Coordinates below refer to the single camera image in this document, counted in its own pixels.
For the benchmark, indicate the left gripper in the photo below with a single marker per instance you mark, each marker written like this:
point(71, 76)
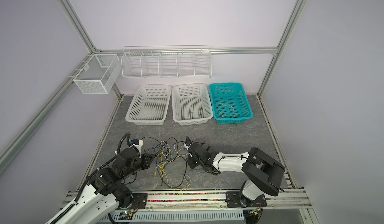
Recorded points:
point(147, 163)

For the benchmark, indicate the white mesh wall box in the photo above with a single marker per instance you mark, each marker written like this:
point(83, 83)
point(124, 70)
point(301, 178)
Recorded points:
point(98, 74)

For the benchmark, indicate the left white plastic basket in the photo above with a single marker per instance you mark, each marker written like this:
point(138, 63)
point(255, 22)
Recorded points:
point(149, 105)

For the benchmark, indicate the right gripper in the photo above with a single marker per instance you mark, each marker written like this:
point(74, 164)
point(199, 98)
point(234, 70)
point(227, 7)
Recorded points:
point(189, 159)

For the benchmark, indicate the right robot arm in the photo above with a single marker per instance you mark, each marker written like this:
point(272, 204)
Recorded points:
point(264, 173)

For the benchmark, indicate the teal plastic basket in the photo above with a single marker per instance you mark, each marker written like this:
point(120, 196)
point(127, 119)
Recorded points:
point(230, 103)

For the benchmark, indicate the white wire wall rack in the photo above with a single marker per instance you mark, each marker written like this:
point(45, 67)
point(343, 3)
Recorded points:
point(166, 61)

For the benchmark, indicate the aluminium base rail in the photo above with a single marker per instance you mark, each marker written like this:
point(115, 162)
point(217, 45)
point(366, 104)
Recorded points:
point(185, 206)

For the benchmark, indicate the white plastic basket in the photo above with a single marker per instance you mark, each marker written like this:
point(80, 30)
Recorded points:
point(149, 105)
point(191, 104)

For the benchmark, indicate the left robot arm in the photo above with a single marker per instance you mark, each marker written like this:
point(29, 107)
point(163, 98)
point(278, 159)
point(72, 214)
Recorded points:
point(104, 190)

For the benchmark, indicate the middle white plastic basket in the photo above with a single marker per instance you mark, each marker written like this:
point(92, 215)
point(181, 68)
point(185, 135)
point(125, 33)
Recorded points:
point(191, 104)

